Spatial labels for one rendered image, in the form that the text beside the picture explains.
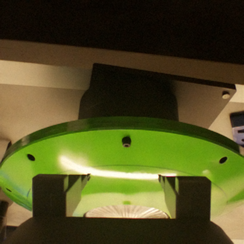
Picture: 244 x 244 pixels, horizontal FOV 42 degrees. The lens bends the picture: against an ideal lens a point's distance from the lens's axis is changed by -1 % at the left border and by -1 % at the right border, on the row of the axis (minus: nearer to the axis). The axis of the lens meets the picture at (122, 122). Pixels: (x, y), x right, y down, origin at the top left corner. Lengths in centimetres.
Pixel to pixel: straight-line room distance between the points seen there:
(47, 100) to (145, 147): 25
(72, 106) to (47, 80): 7
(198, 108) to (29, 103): 26
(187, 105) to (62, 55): 19
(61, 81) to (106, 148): 19
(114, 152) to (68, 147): 4
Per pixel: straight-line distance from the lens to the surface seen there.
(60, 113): 52
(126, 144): 28
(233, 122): 53
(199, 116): 51
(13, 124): 57
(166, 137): 28
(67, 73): 44
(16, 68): 46
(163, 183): 16
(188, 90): 45
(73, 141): 29
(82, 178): 16
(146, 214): 39
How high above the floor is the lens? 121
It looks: 34 degrees down
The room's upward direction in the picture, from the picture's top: 178 degrees counter-clockwise
